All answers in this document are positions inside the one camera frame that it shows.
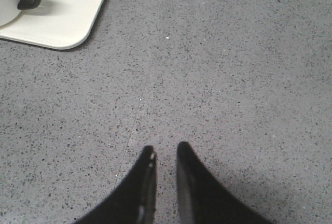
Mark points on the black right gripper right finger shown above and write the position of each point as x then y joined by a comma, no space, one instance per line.
201,198

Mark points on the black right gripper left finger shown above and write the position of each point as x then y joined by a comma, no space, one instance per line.
134,199

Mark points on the cream rectangular plastic tray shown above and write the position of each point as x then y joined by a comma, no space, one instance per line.
55,24

